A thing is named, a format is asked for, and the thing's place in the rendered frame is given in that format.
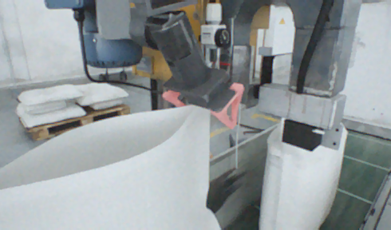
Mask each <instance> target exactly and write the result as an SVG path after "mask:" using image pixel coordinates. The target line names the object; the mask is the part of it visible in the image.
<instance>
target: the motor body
mask: <svg viewBox="0 0 391 230"><path fill-rule="evenodd" d="M84 14H85V20H84V21H83V29H84V32H83V36H84V42H85V55H86V59H87V65H89V66H92V67H94V68H98V69H119V68H126V67H130V66H134V65H137V64H138V63H140V60H141V59H142V57H143V46H139V45H137V44H136V43H135V42H134V41H133V40H132V39H118V40H105V39H103V38H101V36H100V35H99V27H97V20H96V17H97V9H85V11H84Z"/></svg>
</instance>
